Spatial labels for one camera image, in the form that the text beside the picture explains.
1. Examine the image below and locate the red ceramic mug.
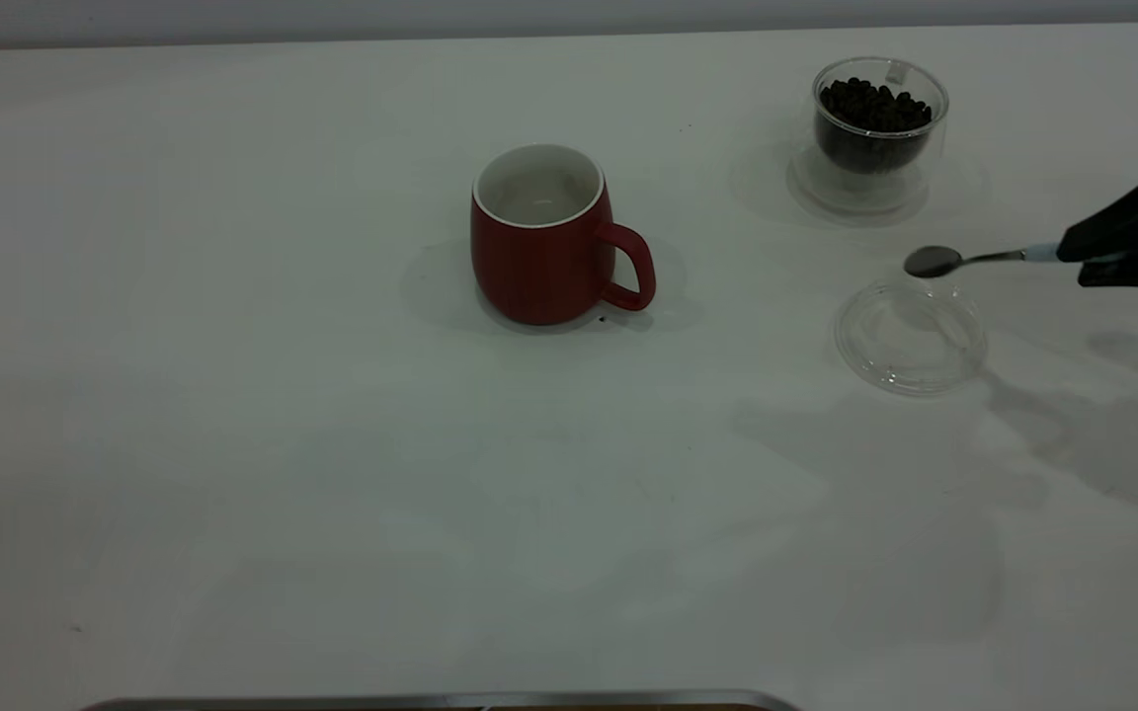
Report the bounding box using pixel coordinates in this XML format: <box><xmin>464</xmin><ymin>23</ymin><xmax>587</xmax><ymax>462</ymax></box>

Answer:
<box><xmin>471</xmin><ymin>144</ymin><xmax>657</xmax><ymax>327</ymax></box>

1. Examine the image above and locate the clear double-wall glass cup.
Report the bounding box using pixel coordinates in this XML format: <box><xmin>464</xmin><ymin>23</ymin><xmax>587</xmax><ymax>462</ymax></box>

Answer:
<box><xmin>788</xmin><ymin>56</ymin><xmax>952</xmax><ymax>216</ymax></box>

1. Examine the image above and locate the metal spoon light blue handle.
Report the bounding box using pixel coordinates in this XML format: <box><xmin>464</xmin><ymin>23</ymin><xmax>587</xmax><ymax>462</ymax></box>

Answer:
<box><xmin>903</xmin><ymin>242</ymin><xmax>1123</xmax><ymax>279</ymax></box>

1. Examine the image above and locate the silver metal tray rim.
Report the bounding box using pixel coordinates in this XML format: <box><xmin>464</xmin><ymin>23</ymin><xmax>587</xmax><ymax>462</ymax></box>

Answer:
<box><xmin>80</xmin><ymin>689</ymin><xmax>802</xmax><ymax>711</ymax></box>

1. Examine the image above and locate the dark coffee beans heap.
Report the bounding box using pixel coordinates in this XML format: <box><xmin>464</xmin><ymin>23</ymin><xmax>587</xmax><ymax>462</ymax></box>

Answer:
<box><xmin>816</xmin><ymin>77</ymin><xmax>934</xmax><ymax>174</ymax></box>

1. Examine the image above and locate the clear glass saucer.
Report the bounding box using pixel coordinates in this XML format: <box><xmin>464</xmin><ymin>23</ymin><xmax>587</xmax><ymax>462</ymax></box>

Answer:
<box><xmin>833</xmin><ymin>279</ymin><xmax>990</xmax><ymax>398</ymax></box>

